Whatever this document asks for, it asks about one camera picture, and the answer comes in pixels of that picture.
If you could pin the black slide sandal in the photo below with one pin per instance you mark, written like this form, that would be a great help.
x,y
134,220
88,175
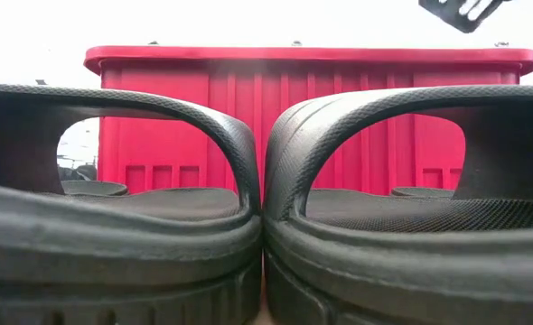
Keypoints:
x,y
406,271
92,187
422,191
113,253

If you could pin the red plastic bin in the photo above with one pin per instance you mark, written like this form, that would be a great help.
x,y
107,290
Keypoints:
x,y
293,113

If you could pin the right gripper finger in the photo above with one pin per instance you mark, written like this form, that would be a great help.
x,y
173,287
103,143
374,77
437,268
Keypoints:
x,y
451,13

